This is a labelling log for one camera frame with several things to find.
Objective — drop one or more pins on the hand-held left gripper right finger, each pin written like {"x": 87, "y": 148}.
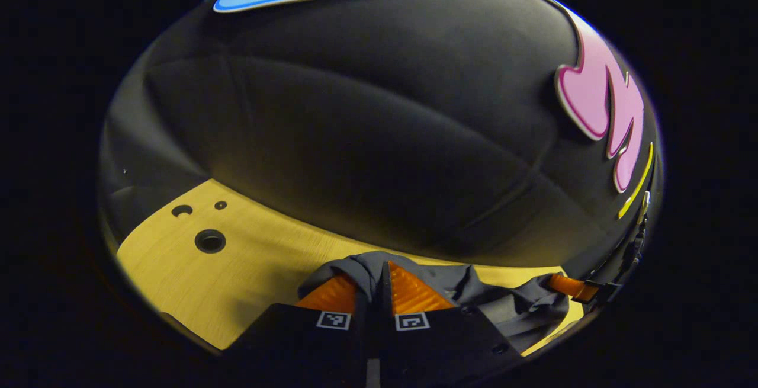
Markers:
{"x": 385, "y": 293}

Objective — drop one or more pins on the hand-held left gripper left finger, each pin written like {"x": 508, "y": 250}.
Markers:
{"x": 366, "y": 346}

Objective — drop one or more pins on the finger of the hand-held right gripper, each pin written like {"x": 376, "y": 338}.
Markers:
{"x": 571, "y": 288}

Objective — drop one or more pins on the grey collared shirt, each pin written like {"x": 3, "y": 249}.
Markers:
{"x": 509, "y": 305}

